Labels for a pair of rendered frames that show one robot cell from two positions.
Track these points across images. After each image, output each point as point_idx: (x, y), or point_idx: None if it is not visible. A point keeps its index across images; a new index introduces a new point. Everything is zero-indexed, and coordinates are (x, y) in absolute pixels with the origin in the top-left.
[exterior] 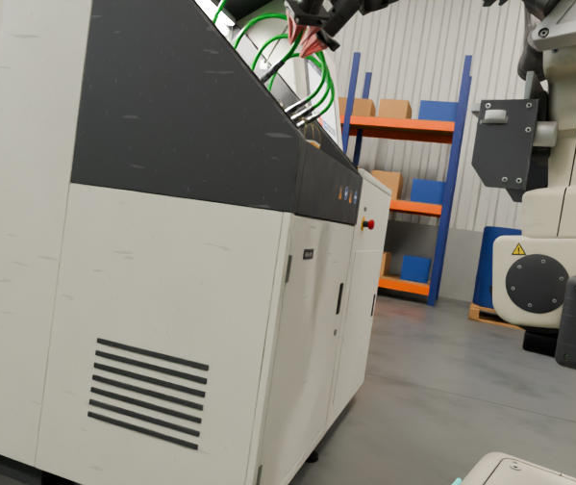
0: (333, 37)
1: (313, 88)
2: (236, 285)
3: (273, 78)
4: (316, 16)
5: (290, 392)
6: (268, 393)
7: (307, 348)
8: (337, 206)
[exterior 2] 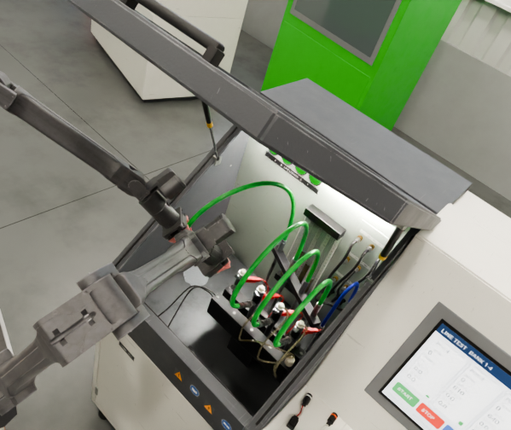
0: (206, 264)
1: (436, 369)
2: None
3: (325, 289)
4: (162, 229)
5: (122, 401)
6: (96, 364)
7: (140, 409)
8: (173, 377)
